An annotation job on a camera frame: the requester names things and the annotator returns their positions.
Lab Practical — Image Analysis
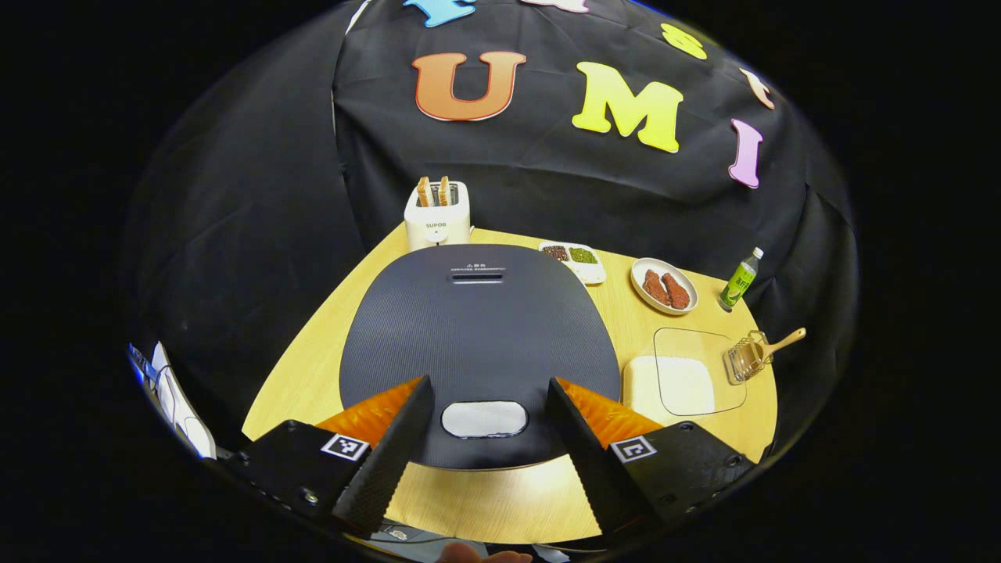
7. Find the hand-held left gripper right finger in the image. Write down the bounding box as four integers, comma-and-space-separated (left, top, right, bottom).
545, 376, 758, 540

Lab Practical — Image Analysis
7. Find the white round plate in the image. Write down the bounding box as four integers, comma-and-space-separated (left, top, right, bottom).
630, 257, 699, 316

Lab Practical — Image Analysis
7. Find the white side table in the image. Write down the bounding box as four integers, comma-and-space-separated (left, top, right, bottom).
129, 340, 218, 461

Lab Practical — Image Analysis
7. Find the green label drink bottle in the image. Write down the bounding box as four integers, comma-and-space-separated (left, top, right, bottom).
718, 247, 765, 312

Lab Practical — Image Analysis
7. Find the clear rice tray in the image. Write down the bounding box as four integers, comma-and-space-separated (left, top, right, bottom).
622, 326, 748, 428

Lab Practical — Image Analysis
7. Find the white divided bean dish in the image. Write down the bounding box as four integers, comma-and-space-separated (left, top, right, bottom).
538, 241, 608, 285

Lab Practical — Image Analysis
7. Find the wooden spoon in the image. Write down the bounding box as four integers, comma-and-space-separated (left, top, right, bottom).
747, 327, 807, 368

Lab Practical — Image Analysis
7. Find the dark grey rice cooker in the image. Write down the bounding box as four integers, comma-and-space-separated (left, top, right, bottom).
339, 243, 621, 471

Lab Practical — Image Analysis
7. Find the black backdrop cloth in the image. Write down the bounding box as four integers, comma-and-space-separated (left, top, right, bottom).
121, 0, 857, 450

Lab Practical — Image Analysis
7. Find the white toaster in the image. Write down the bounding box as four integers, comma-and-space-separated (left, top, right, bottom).
404, 181, 472, 252

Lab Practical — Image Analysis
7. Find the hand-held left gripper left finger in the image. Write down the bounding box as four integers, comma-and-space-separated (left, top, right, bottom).
221, 375, 436, 540

